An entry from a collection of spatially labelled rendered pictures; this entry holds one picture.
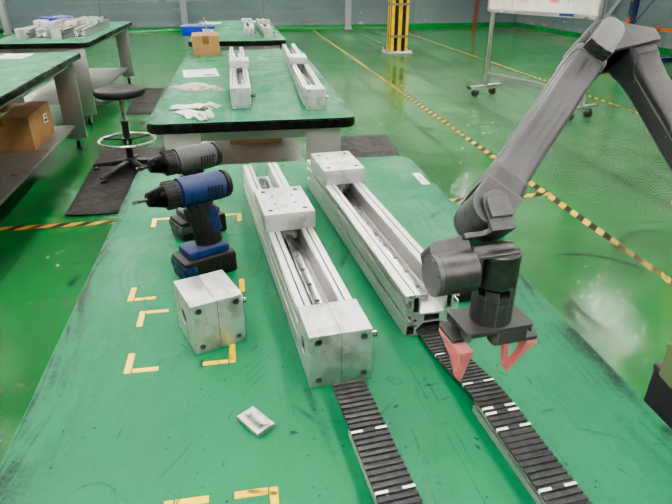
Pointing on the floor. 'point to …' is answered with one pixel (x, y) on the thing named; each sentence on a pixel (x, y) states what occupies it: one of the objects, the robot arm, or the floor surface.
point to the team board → (537, 15)
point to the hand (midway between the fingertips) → (481, 368)
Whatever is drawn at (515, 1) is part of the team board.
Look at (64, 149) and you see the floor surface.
